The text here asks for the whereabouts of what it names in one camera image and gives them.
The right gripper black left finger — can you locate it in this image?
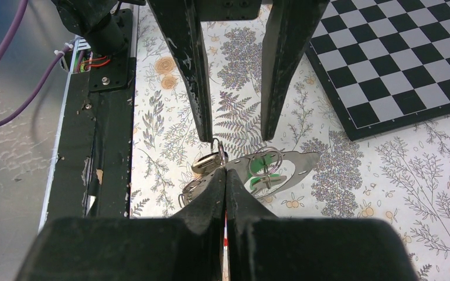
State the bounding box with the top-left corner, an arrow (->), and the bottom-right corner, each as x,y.
16,168 -> 226,280

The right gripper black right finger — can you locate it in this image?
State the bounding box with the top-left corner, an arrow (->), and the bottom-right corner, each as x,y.
226,169 -> 418,280

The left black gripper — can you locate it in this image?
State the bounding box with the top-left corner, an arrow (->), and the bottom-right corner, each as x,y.
148,0 -> 329,143

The keyring with coloured key tags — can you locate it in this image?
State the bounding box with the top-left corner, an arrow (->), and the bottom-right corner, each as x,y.
178,142 -> 321,208

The black white chessboard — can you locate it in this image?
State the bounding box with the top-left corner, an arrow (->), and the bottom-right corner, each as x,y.
306,0 -> 450,141

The floral table mat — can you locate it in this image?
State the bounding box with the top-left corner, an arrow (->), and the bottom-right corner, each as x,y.
129,5 -> 450,280

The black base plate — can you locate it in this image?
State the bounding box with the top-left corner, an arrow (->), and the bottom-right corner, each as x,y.
46,8 -> 138,222

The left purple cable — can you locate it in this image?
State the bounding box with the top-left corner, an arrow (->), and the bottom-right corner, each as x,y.
0,0 -> 74,129

